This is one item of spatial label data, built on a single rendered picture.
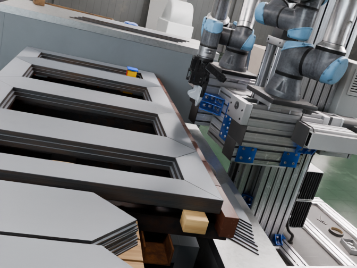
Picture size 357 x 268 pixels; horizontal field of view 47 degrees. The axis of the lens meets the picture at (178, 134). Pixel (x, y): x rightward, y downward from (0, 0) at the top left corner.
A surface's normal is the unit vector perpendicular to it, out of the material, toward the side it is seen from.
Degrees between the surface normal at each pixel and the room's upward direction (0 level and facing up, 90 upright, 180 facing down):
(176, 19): 80
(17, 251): 0
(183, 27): 90
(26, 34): 90
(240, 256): 0
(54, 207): 0
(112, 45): 90
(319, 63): 90
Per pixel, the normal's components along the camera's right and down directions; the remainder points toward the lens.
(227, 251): 0.24, -0.92
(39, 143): 0.17, 0.35
